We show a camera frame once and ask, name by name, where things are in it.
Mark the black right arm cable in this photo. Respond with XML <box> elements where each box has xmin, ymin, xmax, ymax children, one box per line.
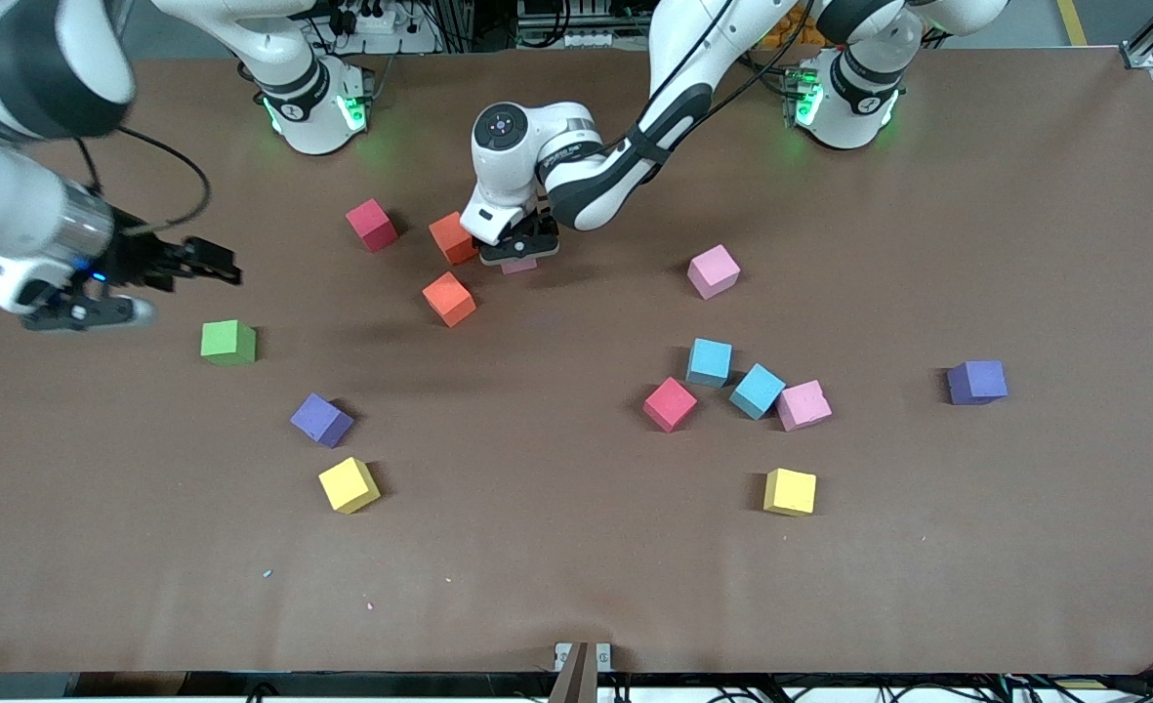
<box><xmin>73</xmin><ymin>125</ymin><xmax>213</xmax><ymax>235</ymax></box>

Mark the brown camera stand pole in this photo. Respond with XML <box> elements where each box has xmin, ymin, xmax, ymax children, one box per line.
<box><xmin>548</xmin><ymin>641</ymin><xmax>599</xmax><ymax>703</ymax></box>

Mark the red foam cube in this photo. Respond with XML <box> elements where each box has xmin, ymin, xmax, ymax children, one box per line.
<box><xmin>642</xmin><ymin>377</ymin><xmax>699</xmax><ymax>434</ymax></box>
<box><xmin>345</xmin><ymin>198</ymin><xmax>400</xmax><ymax>254</ymax></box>

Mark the brown table cover sheet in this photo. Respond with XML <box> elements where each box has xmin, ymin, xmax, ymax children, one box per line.
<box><xmin>0</xmin><ymin>49</ymin><xmax>1153</xmax><ymax>677</ymax></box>

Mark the white power strip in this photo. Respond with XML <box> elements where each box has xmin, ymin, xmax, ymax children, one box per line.
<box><xmin>327</xmin><ymin>0</ymin><xmax>440</xmax><ymax>55</ymax></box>
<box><xmin>517</xmin><ymin>25</ymin><xmax>636</xmax><ymax>50</ymax></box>

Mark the blue foam cube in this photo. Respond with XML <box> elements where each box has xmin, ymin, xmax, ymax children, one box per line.
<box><xmin>685</xmin><ymin>338</ymin><xmax>734</xmax><ymax>389</ymax></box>
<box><xmin>728</xmin><ymin>362</ymin><xmax>788</xmax><ymax>421</ymax></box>

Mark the light pink foam cube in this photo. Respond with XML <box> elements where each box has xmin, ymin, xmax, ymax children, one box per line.
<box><xmin>686</xmin><ymin>244</ymin><xmax>742</xmax><ymax>301</ymax></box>
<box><xmin>776</xmin><ymin>380</ymin><xmax>834</xmax><ymax>433</ymax></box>

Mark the yellow foam cube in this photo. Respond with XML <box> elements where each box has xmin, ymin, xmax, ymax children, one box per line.
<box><xmin>318</xmin><ymin>456</ymin><xmax>382</xmax><ymax>515</ymax></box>
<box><xmin>763</xmin><ymin>468</ymin><xmax>818</xmax><ymax>517</ymax></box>

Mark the orange foam cube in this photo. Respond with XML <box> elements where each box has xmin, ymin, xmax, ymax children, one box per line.
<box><xmin>422</xmin><ymin>271</ymin><xmax>478</xmax><ymax>328</ymax></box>
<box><xmin>428</xmin><ymin>211</ymin><xmax>481</xmax><ymax>266</ymax></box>

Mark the green foam cube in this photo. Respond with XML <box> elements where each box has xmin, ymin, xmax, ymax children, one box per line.
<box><xmin>200</xmin><ymin>319</ymin><xmax>257</xmax><ymax>367</ymax></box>

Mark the metal table edge bracket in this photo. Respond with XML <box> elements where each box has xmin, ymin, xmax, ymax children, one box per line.
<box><xmin>554</xmin><ymin>641</ymin><xmax>613</xmax><ymax>675</ymax></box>

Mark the black cable bundle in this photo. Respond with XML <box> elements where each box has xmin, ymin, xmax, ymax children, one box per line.
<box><xmin>703</xmin><ymin>672</ymin><xmax>1153</xmax><ymax>703</ymax></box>

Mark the pile of orange objects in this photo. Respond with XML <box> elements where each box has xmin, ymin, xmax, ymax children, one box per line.
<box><xmin>752</xmin><ymin>0</ymin><xmax>826</xmax><ymax>52</ymax></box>

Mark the purple foam cube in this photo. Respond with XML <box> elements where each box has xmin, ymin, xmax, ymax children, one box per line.
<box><xmin>289</xmin><ymin>393</ymin><xmax>355</xmax><ymax>448</ymax></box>
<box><xmin>947</xmin><ymin>359</ymin><xmax>1009</xmax><ymax>406</ymax></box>

